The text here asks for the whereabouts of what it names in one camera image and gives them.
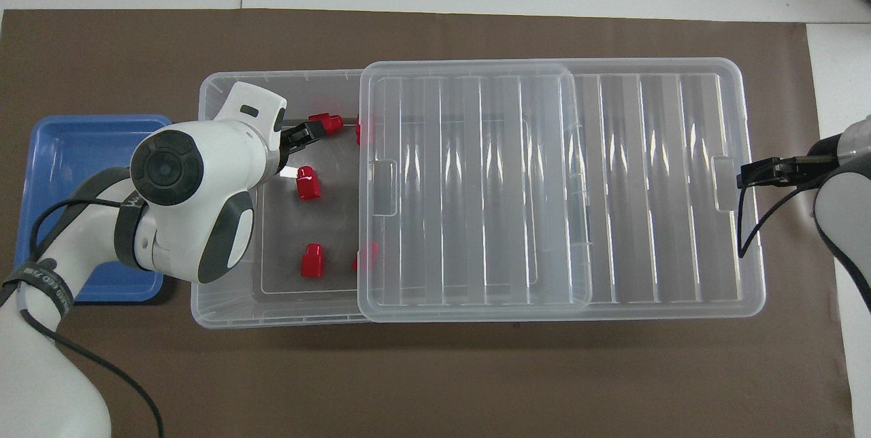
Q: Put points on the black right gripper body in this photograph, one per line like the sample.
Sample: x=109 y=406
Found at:
x=813 y=169

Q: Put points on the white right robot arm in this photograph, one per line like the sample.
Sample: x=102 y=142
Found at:
x=847 y=213

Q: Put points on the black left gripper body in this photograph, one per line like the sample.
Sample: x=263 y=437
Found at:
x=289 y=140

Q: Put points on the blue plastic tray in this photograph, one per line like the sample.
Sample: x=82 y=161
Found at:
x=68 y=145

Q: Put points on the clear ribbed plastic lid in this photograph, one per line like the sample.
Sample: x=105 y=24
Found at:
x=646 y=186

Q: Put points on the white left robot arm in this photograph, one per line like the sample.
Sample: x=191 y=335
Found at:
x=197 y=186

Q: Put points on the brown table mat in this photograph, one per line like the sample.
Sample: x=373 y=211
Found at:
x=435 y=383

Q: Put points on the clear plastic storage box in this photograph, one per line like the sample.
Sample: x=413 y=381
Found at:
x=231 y=303

